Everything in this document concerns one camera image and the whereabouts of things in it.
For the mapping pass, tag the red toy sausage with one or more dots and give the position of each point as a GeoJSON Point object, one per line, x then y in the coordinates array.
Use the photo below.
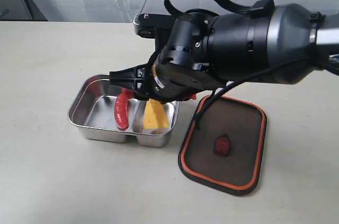
{"type": "Point", "coordinates": [121, 109]}

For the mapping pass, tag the yellow toy cheese wedge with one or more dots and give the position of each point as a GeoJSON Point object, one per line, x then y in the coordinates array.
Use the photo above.
{"type": "Point", "coordinates": [155, 118]}

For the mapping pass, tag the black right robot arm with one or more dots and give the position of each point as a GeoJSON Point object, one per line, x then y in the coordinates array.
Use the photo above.
{"type": "Point", "coordinates": [272, 44]}

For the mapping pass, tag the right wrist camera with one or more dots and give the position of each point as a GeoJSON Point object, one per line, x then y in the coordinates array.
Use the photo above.
{"type": "Point", "coordinates": [154, 26]}

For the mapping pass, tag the stainless steel lunch box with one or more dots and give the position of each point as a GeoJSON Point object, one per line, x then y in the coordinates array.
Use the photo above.
{"type": "Point", "coordinates": [92, 111]}

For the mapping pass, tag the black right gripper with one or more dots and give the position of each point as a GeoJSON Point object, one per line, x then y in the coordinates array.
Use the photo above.
{"type": "Point", "coordinates": [169, 75]}

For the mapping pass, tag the dark transparent box lid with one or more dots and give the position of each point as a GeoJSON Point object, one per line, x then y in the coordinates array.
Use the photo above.
{"type": "Point", "coordinates": [224, 151]}

